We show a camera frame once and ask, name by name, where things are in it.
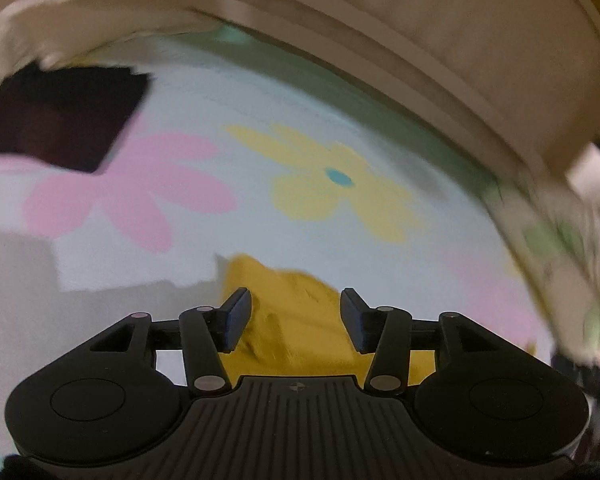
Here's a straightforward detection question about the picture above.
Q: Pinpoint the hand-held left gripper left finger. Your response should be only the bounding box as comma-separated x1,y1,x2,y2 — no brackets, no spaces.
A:
80,287,253,397

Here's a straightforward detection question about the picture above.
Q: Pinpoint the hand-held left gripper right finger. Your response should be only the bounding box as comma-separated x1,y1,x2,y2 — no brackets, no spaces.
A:
340,287,511,396

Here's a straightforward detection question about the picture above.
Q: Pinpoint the yellow knit sweater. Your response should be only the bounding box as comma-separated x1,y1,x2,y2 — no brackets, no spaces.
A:
219,254,443,383

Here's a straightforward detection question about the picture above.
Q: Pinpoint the floral bed sheet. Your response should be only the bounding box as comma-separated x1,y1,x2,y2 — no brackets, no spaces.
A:
0,30,556,461

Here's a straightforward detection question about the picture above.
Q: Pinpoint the floral quilt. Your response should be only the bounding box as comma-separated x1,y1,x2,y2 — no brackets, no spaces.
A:
482,180,600,368

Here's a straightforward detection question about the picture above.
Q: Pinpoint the dark folded garment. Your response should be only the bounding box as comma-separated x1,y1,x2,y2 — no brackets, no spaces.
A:
0,65,154,176

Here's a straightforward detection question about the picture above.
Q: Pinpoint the wooden headboard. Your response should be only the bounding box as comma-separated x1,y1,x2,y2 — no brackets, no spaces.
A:
0,0,600,196

